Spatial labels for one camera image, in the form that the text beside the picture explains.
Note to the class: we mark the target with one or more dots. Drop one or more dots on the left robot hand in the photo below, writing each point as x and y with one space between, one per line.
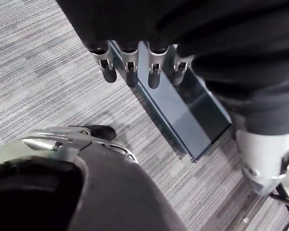
207 36

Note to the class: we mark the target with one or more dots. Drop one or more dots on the dark metal shelf base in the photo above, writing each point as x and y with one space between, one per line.
183 108

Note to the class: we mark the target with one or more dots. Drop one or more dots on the dark robot foot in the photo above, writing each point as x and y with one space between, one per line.
101 132

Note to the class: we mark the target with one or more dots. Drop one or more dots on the black metal frame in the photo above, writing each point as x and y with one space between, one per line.
287 199

